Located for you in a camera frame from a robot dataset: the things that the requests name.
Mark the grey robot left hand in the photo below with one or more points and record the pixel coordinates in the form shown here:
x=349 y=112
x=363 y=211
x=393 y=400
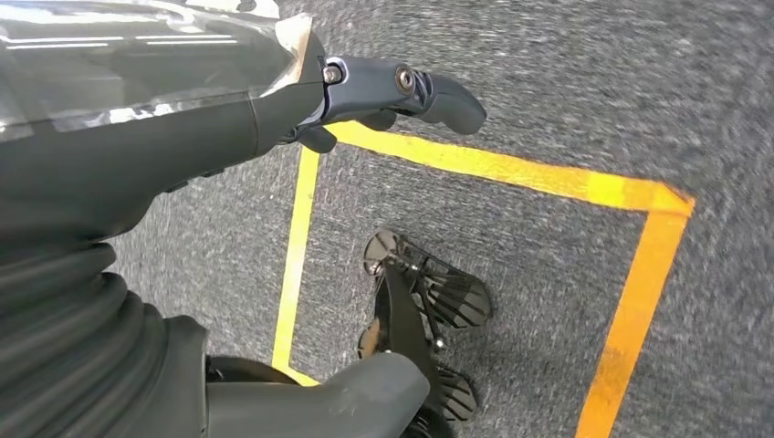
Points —
x=151 y=121

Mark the black round robot joint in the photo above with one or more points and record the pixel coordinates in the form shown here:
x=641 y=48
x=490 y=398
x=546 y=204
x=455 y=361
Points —
x=242 y=366

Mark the black robot left leg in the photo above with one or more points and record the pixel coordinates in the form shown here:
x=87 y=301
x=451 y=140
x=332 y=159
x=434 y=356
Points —
x=405 y=326

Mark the yellow floor tape square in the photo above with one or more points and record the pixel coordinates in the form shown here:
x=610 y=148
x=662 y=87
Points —
x=484 y=163

